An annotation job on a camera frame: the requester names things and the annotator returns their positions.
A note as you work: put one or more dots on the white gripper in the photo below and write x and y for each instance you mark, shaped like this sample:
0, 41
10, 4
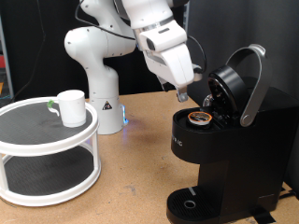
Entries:
171, 65

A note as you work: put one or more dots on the red background object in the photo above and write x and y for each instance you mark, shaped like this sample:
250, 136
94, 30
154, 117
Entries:
2, 61

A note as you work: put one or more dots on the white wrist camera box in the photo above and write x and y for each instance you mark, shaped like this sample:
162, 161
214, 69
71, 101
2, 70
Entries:
162, 37

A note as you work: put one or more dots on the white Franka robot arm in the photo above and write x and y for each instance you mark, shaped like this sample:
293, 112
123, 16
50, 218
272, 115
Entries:
102, 77

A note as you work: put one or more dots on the white mug with green tape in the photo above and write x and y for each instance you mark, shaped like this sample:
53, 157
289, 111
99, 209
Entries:
73, 109

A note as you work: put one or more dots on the black tape strip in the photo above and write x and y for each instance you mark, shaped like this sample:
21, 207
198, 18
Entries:
263, 217

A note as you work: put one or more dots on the white two-tier turntable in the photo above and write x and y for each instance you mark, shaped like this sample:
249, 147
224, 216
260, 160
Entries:
46, 149

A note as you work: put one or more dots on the orange-rimmed white coffee pod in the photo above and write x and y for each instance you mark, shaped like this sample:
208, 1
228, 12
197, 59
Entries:
199, 117

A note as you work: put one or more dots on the black Keurig coffee machine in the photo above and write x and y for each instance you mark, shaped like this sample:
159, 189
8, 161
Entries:
243, 161

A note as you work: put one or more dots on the grey metal frame post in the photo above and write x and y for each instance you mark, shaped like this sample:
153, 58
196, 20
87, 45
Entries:
7, 71

